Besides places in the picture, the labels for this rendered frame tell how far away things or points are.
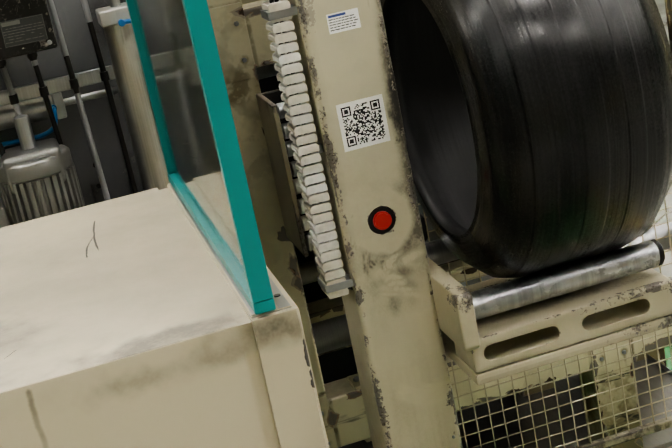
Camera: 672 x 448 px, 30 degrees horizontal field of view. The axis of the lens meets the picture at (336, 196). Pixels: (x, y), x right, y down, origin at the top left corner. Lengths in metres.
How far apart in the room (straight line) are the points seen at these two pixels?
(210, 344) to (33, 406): 0.16
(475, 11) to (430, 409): 0.68
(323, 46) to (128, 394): 0.91
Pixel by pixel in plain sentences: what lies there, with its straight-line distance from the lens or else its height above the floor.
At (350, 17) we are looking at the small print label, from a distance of 1.90.
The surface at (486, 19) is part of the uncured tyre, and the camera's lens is 1.82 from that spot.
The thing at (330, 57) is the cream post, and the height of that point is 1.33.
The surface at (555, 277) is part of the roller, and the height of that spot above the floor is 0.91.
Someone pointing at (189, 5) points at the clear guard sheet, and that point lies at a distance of 1.04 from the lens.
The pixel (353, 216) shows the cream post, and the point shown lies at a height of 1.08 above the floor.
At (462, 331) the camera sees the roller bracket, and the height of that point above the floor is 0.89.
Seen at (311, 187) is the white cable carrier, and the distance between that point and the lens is 1.94.
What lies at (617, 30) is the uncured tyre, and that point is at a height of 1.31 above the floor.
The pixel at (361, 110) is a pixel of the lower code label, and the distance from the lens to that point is 1.93.
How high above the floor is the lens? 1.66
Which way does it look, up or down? 16 degrees down
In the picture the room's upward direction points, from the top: 12 degrees counter-clockwise
